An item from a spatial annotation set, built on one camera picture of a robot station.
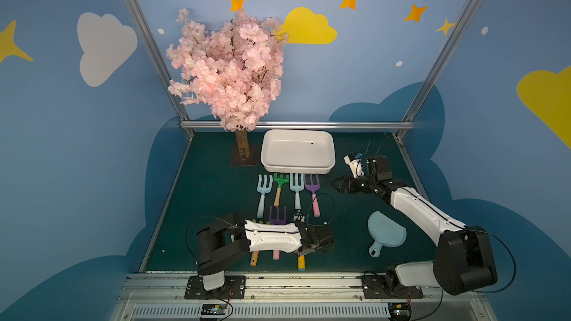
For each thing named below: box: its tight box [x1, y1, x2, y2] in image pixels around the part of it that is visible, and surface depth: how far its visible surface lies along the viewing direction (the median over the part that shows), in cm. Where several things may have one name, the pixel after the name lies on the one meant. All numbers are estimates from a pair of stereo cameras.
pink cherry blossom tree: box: [165, 9, 288, 160], surface depth 67 cm
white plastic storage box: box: [260, 129, 337, 175], surface depth 114 cm
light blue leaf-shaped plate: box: [368, 210, 408, 258], surface depth 88 cm
